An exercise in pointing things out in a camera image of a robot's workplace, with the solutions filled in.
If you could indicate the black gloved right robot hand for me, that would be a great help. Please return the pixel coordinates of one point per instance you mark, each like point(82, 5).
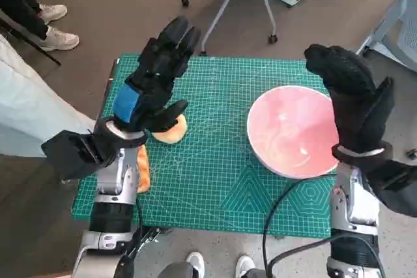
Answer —
point(352, 95)

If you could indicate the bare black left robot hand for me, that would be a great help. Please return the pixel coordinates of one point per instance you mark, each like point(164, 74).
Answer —
point(153, 89)

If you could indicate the round toy bread bun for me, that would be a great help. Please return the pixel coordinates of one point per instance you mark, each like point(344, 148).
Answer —
point(176, 133)

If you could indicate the pink bowl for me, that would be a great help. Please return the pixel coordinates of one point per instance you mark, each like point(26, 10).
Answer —
point(286, 128)

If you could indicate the long braided toy bread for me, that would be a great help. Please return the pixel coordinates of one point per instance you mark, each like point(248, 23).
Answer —
point(144, 174)

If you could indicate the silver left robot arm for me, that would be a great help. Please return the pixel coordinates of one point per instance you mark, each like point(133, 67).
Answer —
point(110, 193)

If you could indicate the small black floor object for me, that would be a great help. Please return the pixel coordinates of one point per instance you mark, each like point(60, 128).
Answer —
point(412, 154)

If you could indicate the green cutting mat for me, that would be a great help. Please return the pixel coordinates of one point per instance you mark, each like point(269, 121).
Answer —
point(202, 177)

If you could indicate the black rod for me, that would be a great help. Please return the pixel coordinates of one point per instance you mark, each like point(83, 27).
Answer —
point(32, 44)

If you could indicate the person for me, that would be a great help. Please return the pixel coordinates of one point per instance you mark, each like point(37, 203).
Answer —
point(19, 1)
point(26, 112)

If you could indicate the white shoe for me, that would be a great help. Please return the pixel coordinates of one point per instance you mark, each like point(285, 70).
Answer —
point(195, 263)
point(245, 263)

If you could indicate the black table edge rail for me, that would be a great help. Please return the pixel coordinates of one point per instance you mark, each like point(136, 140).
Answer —
point(112, 71)

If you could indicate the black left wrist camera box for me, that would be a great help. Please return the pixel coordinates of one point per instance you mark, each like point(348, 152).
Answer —
point(71, 151)

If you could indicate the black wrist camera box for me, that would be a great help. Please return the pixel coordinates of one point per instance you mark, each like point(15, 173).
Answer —
point(397, 190)
point(71, 151)

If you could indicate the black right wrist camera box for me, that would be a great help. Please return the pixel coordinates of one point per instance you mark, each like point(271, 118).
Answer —
point(397, 190)

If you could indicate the black table frame bracket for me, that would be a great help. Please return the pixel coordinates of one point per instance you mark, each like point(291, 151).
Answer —
point(150, 235)

